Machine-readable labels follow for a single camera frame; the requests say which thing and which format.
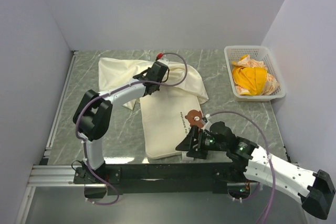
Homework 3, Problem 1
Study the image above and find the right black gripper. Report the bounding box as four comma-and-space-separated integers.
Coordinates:
175, 124, 228, 159

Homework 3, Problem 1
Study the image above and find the cream pillow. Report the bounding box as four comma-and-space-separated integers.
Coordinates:
140, 94, 201, 160

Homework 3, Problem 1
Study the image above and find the cream pillowcase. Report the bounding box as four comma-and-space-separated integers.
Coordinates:
98, 58, 209, 104

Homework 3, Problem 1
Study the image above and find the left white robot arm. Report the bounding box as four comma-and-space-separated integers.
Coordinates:
73, 60, 169, 184

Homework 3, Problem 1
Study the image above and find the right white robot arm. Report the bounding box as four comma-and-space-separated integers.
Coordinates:
175, 121, 335, 220

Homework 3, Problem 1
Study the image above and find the black base bar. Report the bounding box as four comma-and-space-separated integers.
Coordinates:
73, 163, 247, 199

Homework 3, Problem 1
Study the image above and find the yellow orange cloth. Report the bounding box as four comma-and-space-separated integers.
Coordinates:
232, 55, 280, 96

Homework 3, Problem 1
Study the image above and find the white plastic basket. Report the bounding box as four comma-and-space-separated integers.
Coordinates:
224, 46, 286, 101

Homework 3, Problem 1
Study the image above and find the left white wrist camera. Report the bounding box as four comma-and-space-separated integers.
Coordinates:
155, 53, 169, 66

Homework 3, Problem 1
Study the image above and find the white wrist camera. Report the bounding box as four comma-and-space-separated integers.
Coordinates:
200, 114, 212, 130
155, 53, 169, 66

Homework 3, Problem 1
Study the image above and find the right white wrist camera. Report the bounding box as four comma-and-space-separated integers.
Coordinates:
200, 114, 212, 130

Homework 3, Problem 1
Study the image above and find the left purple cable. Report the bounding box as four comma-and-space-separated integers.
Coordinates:
75, 52, 187, 206

